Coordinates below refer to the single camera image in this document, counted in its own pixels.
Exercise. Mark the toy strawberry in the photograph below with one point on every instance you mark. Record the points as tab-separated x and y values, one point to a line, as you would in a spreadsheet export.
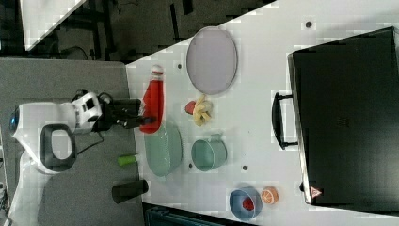
189	108

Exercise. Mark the toy orange slice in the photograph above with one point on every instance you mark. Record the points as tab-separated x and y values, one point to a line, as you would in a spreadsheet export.
270	195

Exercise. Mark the black toaster oven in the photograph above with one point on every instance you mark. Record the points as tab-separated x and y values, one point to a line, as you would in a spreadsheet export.
346	102

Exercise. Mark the green toy pepper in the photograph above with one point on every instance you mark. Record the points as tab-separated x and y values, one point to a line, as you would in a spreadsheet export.
125	160

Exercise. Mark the blue bowl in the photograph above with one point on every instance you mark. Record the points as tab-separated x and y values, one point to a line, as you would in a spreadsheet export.
235	203

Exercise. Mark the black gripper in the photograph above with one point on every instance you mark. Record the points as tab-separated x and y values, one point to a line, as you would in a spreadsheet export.
123	112

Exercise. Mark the red ketchup bottle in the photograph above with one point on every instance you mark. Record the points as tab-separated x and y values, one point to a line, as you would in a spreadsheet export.
154	101

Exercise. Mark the teal metal cup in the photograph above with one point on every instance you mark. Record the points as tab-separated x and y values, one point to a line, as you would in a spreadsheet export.
209	154

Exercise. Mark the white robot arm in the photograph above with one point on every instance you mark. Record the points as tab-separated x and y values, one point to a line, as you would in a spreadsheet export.
47	131

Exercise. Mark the grey round plate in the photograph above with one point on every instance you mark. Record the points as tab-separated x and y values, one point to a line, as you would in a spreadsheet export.
211	60

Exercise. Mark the dark grey cup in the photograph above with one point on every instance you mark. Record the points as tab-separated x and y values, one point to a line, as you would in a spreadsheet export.
125	192

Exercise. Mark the yellow toy banana peel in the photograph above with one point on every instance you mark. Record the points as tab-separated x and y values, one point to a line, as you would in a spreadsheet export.
201	112

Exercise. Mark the red toy raspberry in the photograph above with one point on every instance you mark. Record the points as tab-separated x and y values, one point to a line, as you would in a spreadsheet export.
248	204

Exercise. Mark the green oval strainer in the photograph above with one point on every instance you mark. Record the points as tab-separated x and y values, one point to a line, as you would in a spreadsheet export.
164	150

